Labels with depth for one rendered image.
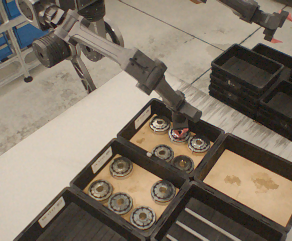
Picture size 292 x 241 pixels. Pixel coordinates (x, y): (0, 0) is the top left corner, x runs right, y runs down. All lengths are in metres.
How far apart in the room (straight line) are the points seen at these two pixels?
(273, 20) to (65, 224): 1.17
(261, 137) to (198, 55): 1.74
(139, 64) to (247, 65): 1.68
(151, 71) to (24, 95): 2.35
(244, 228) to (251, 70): 1.41
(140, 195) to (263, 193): 0.51
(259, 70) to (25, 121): 1.88
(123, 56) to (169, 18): 2.97
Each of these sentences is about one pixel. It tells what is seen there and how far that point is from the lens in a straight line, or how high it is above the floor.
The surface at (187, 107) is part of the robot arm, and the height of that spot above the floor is 1.08.
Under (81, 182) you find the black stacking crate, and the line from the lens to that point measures 1.53.
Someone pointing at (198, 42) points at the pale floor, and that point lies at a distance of 3.67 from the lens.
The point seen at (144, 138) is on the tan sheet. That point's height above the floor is 0.83.
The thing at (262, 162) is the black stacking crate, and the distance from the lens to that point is 1.63.
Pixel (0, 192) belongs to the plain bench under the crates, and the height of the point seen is 0.70.
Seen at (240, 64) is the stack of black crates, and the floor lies 0.49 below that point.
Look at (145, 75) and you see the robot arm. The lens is 1.07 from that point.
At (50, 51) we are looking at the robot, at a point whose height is 0.93.
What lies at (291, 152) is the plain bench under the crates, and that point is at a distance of 1.91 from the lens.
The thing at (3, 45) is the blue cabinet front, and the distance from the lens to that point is 3.20.
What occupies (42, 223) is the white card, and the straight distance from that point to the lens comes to 1.49.
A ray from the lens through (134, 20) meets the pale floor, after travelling 4.02.
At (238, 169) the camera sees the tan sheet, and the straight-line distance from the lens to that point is 1.62.
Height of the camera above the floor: 2.15
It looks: 48 degrees down
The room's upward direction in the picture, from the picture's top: 3 degrees counter-clockwise
